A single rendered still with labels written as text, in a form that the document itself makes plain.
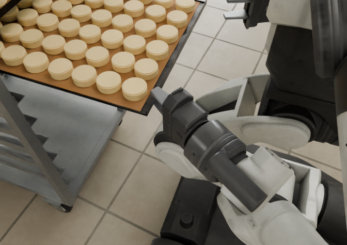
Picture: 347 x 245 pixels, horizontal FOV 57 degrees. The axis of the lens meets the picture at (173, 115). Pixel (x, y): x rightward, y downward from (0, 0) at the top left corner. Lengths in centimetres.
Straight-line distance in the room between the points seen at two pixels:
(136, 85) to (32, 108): 97
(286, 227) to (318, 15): 25
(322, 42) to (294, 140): 43
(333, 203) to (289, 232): 66
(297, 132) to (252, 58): 124
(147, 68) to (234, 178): 30
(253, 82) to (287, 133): 19
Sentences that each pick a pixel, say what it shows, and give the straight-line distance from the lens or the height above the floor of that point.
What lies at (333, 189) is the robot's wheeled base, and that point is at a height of 35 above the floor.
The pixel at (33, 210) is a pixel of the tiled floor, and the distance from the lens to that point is 146.
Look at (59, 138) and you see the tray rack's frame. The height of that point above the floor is 15.
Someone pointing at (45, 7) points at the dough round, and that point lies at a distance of 90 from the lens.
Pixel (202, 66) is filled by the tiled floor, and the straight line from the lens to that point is 182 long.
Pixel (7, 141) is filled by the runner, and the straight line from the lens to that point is 113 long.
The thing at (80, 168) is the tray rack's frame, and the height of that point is 15.
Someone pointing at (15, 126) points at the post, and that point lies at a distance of 86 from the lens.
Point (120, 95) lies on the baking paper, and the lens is 65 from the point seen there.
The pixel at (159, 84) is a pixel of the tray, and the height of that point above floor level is 77.
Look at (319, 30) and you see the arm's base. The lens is 32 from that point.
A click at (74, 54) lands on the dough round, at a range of 73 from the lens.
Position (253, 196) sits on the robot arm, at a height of 83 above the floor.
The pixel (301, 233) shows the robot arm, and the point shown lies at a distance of 43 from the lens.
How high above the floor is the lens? 125
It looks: 52 degrees down
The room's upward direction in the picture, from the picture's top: straight up
